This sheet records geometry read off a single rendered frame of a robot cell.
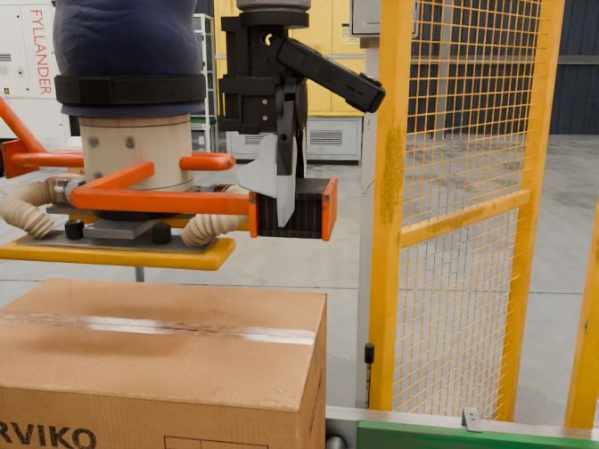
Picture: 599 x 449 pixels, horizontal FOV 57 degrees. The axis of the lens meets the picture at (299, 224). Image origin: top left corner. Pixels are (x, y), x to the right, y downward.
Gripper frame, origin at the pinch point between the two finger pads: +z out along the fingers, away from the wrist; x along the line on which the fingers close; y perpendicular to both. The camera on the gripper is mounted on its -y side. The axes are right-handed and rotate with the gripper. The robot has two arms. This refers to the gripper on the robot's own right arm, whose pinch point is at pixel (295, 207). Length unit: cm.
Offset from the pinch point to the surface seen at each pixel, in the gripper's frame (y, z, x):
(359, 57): 24, -31, -752
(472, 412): -32, 59, -53
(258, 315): 11.9, 28.5, -31.7
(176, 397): 17.2, 28.6, -4.8
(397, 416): -15, 64, -56
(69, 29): 33.6, -19.9, -16.2
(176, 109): 20.7, -9.1, -20.3
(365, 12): -3, -31, -112
